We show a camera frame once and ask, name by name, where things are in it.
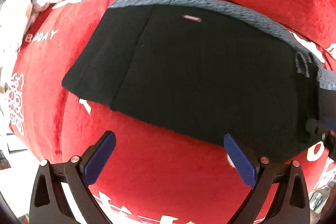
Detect black pants grey waistband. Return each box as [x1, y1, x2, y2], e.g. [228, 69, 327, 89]
[62, 0, 335, 161]

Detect red blanket white lettering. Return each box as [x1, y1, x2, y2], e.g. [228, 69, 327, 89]
[1, 0, 335, 223]

